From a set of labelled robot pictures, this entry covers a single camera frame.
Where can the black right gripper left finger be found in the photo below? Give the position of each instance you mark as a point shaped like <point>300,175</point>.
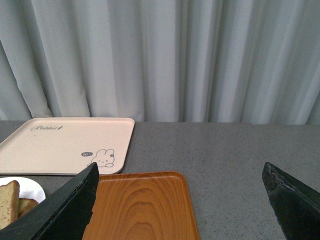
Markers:
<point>63,215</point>

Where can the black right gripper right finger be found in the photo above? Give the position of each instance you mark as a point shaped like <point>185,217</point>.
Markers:
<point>295,204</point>

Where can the white round plate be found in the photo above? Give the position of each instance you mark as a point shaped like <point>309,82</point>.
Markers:
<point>28,188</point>

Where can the bread slice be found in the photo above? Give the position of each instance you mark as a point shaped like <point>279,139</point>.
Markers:
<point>25,205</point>
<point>9,199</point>

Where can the beige rabbit tray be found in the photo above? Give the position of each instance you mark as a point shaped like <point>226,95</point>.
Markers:
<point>64,146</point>

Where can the brown wooden tray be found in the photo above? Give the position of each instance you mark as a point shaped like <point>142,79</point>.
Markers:
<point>142,206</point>

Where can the grey curtain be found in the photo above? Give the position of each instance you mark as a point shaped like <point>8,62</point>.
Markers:
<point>223,61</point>

